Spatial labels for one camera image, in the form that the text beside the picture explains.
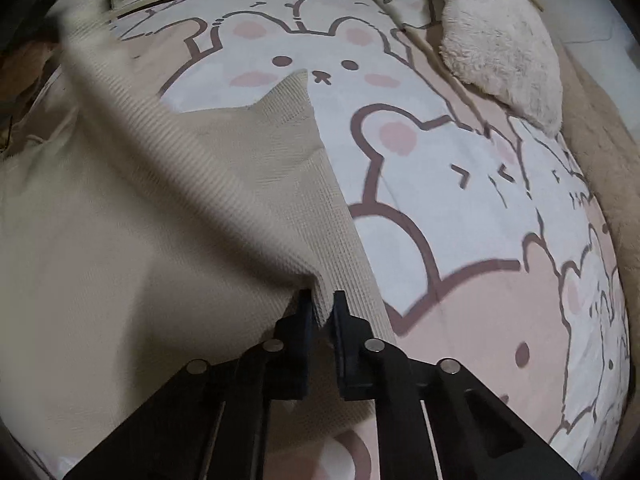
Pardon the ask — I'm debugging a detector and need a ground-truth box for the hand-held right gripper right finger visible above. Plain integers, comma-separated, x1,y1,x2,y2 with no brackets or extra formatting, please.
331,290,581,480

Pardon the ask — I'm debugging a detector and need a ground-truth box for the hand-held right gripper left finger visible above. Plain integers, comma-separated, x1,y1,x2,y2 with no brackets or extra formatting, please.
65,287,321,480

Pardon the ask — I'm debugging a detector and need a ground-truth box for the beige knit shirt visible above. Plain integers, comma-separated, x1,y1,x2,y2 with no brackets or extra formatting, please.
0,0,398,461

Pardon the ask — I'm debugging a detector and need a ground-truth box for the bear print bedsheet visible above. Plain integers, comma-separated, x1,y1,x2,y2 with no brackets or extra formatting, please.
30,0,631,480

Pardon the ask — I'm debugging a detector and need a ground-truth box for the beige quilted blanket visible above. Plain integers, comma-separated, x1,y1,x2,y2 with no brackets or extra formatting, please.
555,45,640,361

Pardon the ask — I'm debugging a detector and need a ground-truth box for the fluffy cream pillow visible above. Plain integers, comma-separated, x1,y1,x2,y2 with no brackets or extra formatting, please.
432,0,565,136

